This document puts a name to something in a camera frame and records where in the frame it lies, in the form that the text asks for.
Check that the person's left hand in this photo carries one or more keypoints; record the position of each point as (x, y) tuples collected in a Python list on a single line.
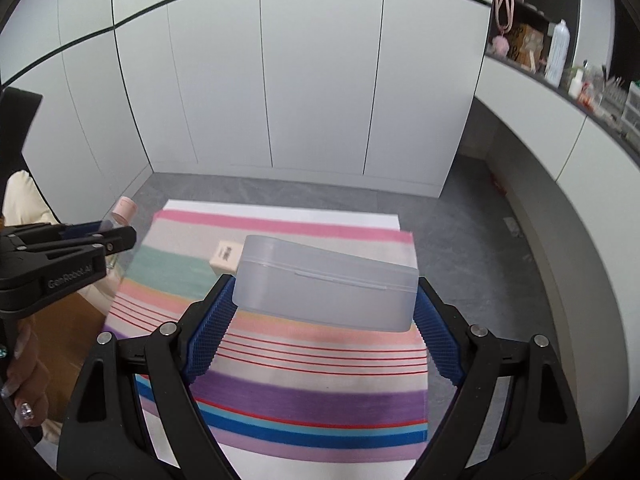
[(30, 375)]

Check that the clear desktop organizer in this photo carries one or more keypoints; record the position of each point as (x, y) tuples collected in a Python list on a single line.
[(616, 97)]

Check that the clear bottle with pink cap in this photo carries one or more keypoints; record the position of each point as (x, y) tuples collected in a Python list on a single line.
[(124, 209)]

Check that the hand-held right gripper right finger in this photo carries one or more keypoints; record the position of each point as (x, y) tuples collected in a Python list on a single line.
[(440, 335)]

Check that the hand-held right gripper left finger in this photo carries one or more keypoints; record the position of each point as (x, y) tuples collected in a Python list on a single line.
[(210, 330)]

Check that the tall white bottle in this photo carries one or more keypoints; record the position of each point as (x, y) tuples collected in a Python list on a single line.
[(557, 52)]

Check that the striped colourful cloth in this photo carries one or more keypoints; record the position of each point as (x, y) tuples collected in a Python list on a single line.
[(310, 385)]

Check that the translucent plastic storage box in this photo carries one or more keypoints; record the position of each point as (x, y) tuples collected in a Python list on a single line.
[(325, 290)]

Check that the brown cardboard box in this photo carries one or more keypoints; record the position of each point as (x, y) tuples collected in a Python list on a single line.
[(75, 320)]

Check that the small beige carton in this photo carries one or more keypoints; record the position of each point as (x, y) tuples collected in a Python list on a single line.
[(225, 257)]

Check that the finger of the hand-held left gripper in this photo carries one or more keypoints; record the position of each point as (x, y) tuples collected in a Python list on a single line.
[(80, 229), (100, 242)]

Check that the brown printed carton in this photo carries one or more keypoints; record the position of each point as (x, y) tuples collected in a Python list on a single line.
[(527, 45)]

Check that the small white bottle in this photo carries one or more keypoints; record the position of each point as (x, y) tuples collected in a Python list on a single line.
[(576, 85)]

